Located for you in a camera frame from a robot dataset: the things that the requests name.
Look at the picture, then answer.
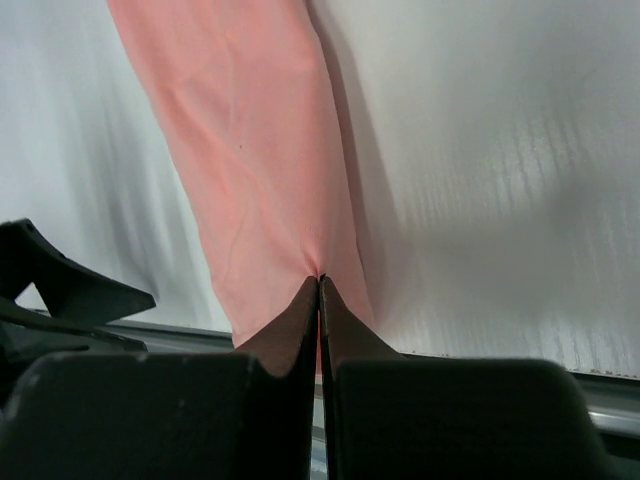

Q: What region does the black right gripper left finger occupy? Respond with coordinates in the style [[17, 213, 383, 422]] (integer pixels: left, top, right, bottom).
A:
[[1, 278, 318, 479]]

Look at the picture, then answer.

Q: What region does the pink t shirt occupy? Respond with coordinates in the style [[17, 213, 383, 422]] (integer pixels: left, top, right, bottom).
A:
[[109, 1, 373, 344]]

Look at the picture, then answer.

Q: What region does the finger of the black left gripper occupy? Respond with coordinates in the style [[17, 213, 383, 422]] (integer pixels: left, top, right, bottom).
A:
[[1, 219, 156, 320]]

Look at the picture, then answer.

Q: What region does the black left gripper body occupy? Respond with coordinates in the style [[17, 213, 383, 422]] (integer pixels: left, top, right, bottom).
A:
[[1, 298, 147, 380]]

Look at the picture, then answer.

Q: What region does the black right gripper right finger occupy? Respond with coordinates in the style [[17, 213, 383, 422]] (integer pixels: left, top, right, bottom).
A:
[[319, 278, 616, 479]]

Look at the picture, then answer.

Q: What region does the aluminium table frame rail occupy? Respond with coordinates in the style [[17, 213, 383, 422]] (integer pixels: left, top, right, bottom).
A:
[[29, 307, 640, 480]]

